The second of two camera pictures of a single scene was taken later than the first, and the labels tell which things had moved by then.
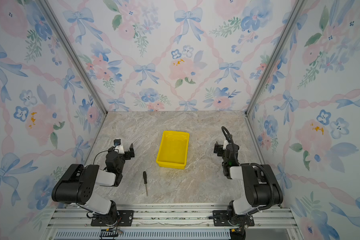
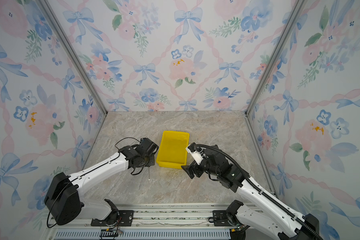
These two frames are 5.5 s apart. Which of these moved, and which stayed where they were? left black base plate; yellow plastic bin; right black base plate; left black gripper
Moved: left black gripper
Stayed: right black base plate; left black base plate; yellow plastic bin
